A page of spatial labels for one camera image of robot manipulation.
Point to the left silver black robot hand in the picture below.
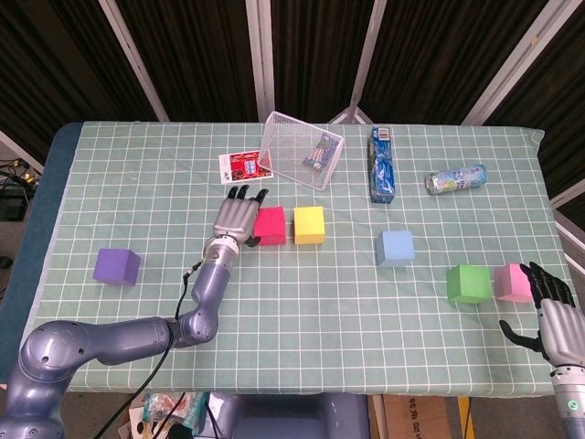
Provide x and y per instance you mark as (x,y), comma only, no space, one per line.
(235,217)

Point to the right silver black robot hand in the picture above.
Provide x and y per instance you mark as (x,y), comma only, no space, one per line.
(560,324)

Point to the red foam cube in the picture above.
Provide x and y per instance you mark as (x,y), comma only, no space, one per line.
(269,226)

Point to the green foam cube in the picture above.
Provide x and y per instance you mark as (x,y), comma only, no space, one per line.
(468,285)

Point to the light blue foam cube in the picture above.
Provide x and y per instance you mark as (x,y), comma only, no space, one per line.
(395,249)

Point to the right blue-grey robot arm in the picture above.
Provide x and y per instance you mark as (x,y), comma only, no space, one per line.
(571,402)

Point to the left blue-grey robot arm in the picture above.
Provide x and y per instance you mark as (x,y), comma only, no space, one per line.
(114,338)

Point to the red printed card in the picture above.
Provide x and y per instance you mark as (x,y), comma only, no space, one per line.
(240,168)

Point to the pink foam cube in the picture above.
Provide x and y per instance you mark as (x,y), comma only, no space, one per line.
(509,283)

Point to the yellow foam cube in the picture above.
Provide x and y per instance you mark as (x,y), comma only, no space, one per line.
(308,224)

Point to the blue snack packet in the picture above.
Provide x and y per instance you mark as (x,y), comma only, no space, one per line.
(320,153)

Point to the purple foam cube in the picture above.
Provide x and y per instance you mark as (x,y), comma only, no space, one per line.
(114,267)

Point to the green checked tablecloth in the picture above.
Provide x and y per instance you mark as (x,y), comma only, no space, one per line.
(320,320)

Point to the blue carton box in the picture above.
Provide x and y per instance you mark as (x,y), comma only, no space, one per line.
(381,169)

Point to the dark pleated curtain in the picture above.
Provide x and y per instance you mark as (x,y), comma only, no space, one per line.
(205,55)

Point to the brown cardboard box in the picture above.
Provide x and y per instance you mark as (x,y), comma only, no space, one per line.
(420,418)

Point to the light blue beverage can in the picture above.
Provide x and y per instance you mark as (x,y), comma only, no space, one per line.
(457,179)

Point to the green plastic snack bag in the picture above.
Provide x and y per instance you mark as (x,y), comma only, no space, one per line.
(160,407)

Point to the blue-grey robot torso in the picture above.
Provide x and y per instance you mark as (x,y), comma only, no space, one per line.
(292,416)

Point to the black electronics box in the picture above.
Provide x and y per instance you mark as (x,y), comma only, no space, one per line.
(11,206)

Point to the white frame post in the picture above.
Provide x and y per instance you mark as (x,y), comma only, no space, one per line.
(132,59)
(260,55)
(23,151)
(571,244)
(507,64)
(569,194)
(368,55)

